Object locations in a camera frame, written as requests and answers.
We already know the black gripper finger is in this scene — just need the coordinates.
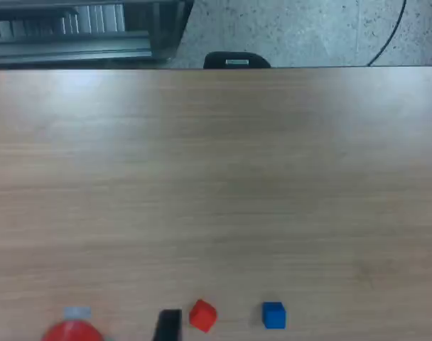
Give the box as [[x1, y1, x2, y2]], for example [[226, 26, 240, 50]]
[[152, 309, 183, 341]]

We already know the red cube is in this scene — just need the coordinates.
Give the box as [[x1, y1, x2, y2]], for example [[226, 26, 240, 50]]
[[188, 298, 218, 334]]

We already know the blue cube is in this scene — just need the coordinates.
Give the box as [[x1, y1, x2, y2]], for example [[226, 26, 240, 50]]
[[261, 301, 287, 330]]

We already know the blue tape piece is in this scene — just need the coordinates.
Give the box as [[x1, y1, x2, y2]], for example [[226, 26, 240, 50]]
[[63, 307, 92, 320]]

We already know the red plastic cup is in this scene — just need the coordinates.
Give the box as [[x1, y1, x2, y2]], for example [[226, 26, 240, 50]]
[[40, 319, 105, 341]]

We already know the black base with silver label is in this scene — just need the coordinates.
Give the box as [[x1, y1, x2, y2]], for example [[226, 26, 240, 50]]
[[203, 51, 272, 69]]

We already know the grey metal side table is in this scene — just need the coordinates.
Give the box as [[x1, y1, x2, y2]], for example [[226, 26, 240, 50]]
[[0, 0, 195, 69]]

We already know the black power cable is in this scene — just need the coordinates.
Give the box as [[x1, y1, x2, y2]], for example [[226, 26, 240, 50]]
[[367, 0, 408, 67]]

